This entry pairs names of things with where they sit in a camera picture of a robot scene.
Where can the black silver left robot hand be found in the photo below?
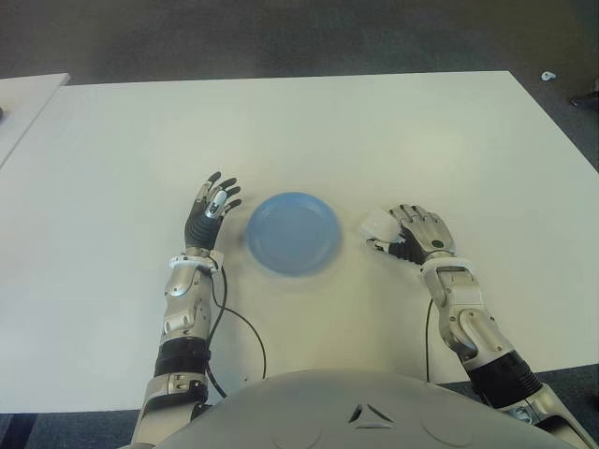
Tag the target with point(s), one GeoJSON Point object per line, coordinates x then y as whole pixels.
{"type": "Point", "coordinates": [201, 229]}

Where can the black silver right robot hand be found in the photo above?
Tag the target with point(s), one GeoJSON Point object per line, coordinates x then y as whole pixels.
{"type": "Point", "coordinates": [428, 231]}

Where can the white charger block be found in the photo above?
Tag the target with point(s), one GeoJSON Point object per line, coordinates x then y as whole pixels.
{"type": "Point", "coordinates": [379, 224]}

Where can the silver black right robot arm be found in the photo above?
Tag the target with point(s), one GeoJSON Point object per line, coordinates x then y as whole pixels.
{"type": "Point", "coordinates": [468, 318]}

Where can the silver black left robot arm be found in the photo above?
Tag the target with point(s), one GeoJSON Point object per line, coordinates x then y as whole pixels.
{"type": "Point", "coordinates": [182, 299]}

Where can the blue round plate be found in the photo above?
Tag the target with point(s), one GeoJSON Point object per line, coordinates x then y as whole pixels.
{"type": "Point", "coordinates": [295, 234]}

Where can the grey robot torso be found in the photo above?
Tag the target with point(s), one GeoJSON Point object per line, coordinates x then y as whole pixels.
{"type": "Point", "coordinates": [351, 411]}

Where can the small white floor object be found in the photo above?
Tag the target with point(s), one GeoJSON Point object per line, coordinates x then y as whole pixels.
{"type": "Point", "coordinates": [548, 75]}

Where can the black shoe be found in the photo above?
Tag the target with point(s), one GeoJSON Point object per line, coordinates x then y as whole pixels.
{"type": "Point", "coordinates": [585, 100]}

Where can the white side table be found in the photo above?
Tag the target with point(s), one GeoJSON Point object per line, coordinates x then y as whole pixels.
{"type": "Point", "coordinates": [23, 103]}

